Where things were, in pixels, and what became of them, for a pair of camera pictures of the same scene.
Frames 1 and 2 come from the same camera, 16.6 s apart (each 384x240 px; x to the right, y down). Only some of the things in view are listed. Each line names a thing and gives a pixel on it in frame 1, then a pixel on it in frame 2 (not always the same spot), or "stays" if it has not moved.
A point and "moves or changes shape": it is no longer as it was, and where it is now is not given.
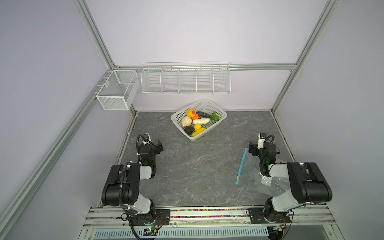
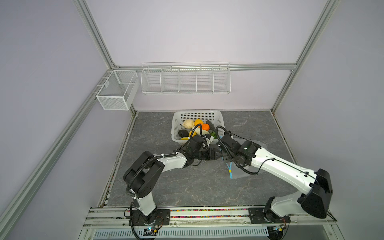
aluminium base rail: (304, 216) stays
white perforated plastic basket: (195, 120) moves or changes shape
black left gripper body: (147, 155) → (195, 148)
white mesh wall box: (119, 90) stays
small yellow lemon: (197, 126) → (194, 133)
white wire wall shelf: (186, 78) stays
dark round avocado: (188, 129) → (183, 133)
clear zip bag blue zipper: (249, 176) → (261, 145)
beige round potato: (186, 121) moves or changes shape
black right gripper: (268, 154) → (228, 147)
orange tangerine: (196, 117) → (205, 126)
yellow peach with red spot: (191, 113) → (197, 121)
